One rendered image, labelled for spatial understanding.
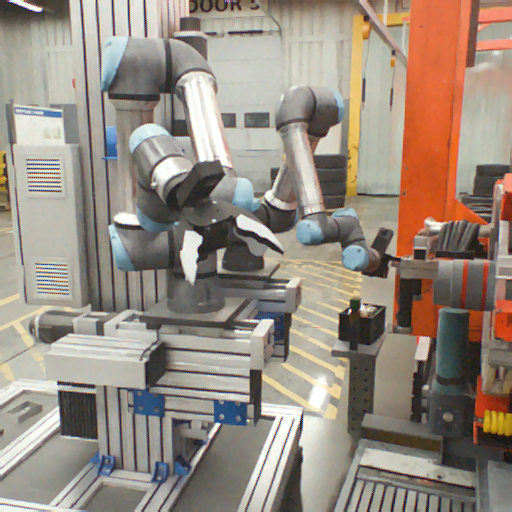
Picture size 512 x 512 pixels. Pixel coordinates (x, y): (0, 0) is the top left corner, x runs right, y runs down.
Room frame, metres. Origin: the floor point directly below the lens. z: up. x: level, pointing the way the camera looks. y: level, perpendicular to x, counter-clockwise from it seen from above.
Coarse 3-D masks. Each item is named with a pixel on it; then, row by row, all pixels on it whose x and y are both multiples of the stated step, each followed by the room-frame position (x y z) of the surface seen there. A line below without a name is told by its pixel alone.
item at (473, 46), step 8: (472, 0) 7.45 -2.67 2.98; (472, 8) 7.86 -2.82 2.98; (504, 8) 9.79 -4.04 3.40; (472, 16) 8.32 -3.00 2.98; (480, 16) 9.92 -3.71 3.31; (488, 16) 9.87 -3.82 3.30; (496, 16) 9.83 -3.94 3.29; (504, 16) 9.79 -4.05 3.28; (472, 24) 8.84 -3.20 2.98; (488, 24) 12.71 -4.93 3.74; (472, 32) 9.43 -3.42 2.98; (472, 40) 10.12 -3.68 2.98; (504, 40) 12.55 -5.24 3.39; (472, 48) 10.92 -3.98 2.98; (480, 48) 12.71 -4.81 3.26; (488, 48) 12.65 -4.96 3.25; (496, 48) 12.60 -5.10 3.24; (504, 48) 12.55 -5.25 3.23; (472, 56) 11.85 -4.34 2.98; (472, 64) 12.98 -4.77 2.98
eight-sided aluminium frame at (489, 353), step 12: (492, 216) 1.66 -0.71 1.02; (504, 228) 1.30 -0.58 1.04; (504, 240) 1.27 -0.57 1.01; (492, 252) 1.70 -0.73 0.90; (504, 252) 1.25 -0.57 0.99; (504, 264) 1.23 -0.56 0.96; (504, 276) 1.23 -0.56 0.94; (504, 288) 1.23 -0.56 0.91; (492, 336) 1.23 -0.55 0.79; (492, 348) 1.23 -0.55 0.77; (504, 348) 1.22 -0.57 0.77; (492, 360) 1.23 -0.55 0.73; (504, 360) 1.22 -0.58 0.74; (492, 372) 1.28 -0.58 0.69; (504, 372) 1.32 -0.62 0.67; (492, 384) 1.32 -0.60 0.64; (504, 384) 1.31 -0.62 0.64; (504, 396) 1.36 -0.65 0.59
